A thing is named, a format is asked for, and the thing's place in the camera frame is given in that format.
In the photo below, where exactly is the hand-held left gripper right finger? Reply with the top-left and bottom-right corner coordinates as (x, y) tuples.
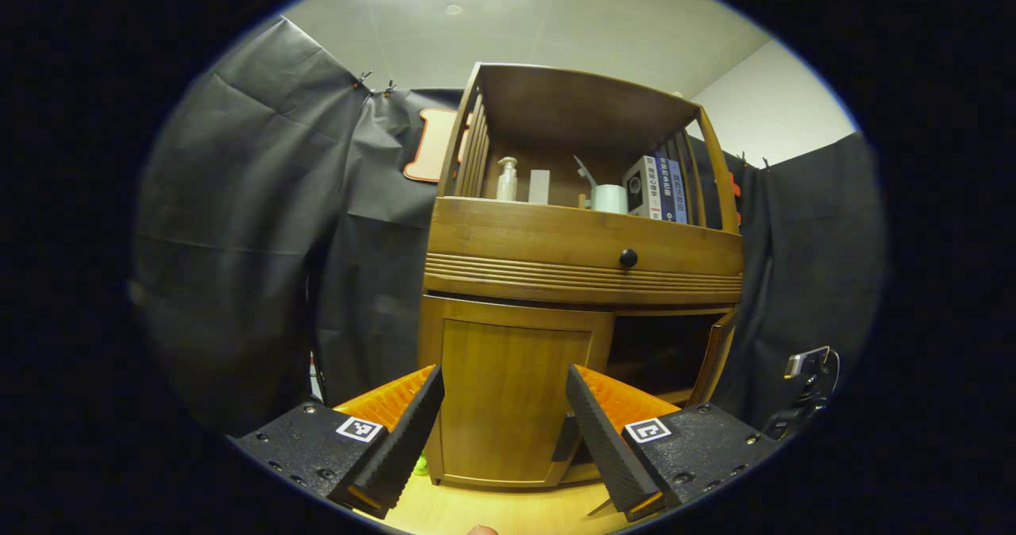
(564, 363), (784, 523)

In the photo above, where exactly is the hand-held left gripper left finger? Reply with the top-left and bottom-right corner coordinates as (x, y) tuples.
(229, 364), (446, 520)

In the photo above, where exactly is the wooden cabinet door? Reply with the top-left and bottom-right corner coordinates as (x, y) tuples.
(687, 309), (739, 409)
(418, 295), (616, 488)

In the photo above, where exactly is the wooden double-door shoe cabinet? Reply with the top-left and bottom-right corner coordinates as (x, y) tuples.
(417, 62), (745, 490)

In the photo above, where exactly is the wooden inner shelf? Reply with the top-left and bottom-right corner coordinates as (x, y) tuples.
(627, 388), (691, 406)

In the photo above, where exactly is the wooden drawer front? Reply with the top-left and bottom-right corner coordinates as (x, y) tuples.
(425, 196), (745, 306)

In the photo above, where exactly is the light purple book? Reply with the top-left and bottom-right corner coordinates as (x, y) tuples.
(669, 160), (690, 225)

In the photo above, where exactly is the black backdrop cloth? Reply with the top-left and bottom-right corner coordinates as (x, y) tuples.
(131, 15), (886, 441)

